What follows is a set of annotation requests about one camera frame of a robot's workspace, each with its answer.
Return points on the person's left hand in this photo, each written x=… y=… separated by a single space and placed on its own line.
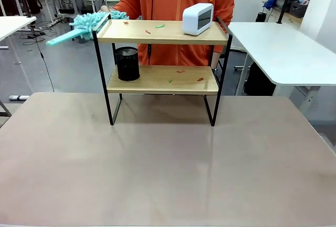
x=215 y=60

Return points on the person's right hand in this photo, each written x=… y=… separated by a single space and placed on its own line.
x=104 y=9

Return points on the teal microfiber duster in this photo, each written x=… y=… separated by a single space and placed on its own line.
x=86 y=25

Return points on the white digital clock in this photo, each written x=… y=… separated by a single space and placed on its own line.
x=193 y=20

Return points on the black mesh pen cup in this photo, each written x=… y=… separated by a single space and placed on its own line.
x=127 y=64

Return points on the black computer tower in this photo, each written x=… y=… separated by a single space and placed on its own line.
x=258 y=80

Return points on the large white side table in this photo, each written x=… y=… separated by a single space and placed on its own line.
x=275 y=51

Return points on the black cylinder bin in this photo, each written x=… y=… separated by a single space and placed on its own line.
x=261 y=17

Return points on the black backpack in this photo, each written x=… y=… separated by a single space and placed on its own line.
x=33 y=2

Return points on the small white side table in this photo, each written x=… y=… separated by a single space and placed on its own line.
x=11 y=25

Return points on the dark mesh storage basket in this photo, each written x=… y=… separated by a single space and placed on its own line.
x=298 y=6

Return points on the white power strip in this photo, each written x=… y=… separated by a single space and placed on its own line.
x=19 y=97

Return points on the black frame wooden two-tier shelf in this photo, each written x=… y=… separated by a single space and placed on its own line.
x=162 y=35

